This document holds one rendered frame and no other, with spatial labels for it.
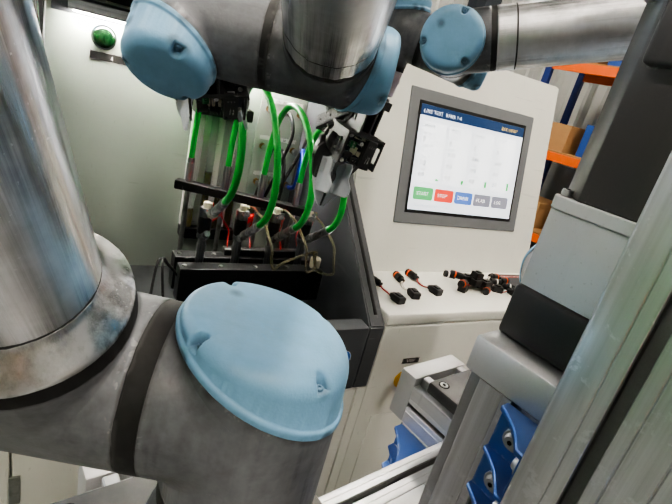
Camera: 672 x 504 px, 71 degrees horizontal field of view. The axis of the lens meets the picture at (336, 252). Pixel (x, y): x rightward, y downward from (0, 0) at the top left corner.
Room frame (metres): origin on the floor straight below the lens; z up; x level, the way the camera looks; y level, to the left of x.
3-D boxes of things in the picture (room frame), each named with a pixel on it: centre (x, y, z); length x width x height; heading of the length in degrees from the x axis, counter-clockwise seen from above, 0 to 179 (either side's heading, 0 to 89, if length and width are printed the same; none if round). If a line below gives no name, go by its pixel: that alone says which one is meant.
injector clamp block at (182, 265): (1.01, 0.19, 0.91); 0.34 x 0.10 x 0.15; 122
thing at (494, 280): (1.21, -0.41, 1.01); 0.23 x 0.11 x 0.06; 122
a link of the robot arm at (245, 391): (0.27, 0.04, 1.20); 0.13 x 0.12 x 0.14; 94
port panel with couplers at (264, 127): (1.30, 0.23, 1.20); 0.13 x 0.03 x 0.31; 122
